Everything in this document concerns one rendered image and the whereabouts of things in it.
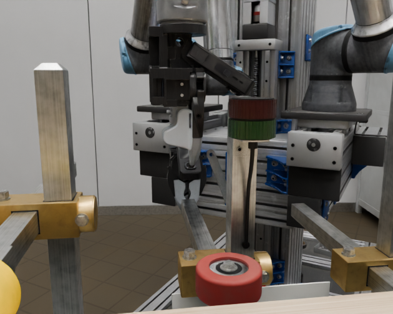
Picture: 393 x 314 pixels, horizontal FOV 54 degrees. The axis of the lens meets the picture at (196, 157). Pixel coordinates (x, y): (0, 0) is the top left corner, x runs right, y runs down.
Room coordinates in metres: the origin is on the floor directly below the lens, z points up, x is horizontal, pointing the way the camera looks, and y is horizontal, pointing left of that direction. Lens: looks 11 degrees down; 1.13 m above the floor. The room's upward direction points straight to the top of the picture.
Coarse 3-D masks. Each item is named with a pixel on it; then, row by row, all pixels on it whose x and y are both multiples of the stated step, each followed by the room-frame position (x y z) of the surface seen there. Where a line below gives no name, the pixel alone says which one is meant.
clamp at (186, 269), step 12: (180, 252) 0.54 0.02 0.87; (204, 252) 0.54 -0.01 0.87; (216, 252) 0.54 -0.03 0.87; (264, 252) 0.54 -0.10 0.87; (180, 264) 0.51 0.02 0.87; (192, 264) 0.50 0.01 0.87; (264, 264) 0.52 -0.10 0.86; (180, 276) 0.50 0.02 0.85; (192, 276) 0.50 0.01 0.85; (264, 276) 0.51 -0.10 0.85; (180, 288) 0.51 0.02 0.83; (192, 288) 0.50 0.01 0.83
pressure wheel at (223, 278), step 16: (208, 256) 0.45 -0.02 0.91; (224, 256) 0.45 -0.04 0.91; (240, 256) 0.45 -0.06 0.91; (208, 272) 0.41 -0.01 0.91; (224, 272) 0.42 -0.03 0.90; (240, 272) 0.42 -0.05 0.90; (256, 272) 0.41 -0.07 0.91; (208, 288) 0.40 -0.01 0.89; (224, 288) 0.39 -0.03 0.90; (240, 288) 0.39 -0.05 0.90; (256, 288) 0.40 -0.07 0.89; (208, 304) 0.40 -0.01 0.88; (224, 304) 0.39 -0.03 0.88
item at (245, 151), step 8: (240, 120) 0.47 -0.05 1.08; (248, 120) 0.46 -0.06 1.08; (256, 120) 0.46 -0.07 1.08; (264, 120) 0.46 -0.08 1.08; (240, 144) 0.51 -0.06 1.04; (248, 144) 0.48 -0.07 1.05; (256, 144) 0.48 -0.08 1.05; (240, 152) 0.51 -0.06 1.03; (248, 152) 0.52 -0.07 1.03; (256, 152) 0.52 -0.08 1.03; (248, 176) 0.49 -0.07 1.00; (248, 184) 0.50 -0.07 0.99; (248, 192) 0.50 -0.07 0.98; (248, 200) 0.51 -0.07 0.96; (248, 208) 0.51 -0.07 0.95; (248, 216) 0.51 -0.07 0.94; (248, 224) 0.51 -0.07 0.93
